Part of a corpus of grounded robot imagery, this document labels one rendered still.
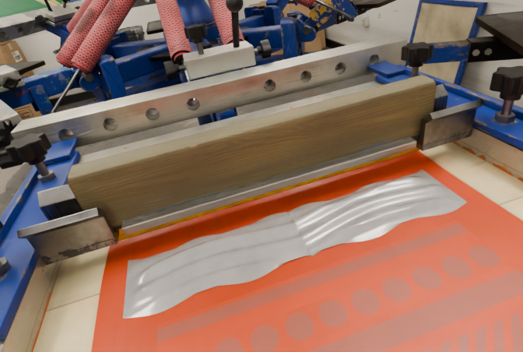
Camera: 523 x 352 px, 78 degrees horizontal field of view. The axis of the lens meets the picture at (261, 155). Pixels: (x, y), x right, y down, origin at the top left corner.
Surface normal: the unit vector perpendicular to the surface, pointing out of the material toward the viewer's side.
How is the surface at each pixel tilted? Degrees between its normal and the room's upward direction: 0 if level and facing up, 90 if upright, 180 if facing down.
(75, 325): 0
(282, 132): 90
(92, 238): 90
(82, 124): 90
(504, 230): 0
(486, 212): 0
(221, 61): 90
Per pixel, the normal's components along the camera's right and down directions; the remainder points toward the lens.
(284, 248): -0.04, -0.44
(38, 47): 0.28, 0.47
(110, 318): -0.15, -0.84
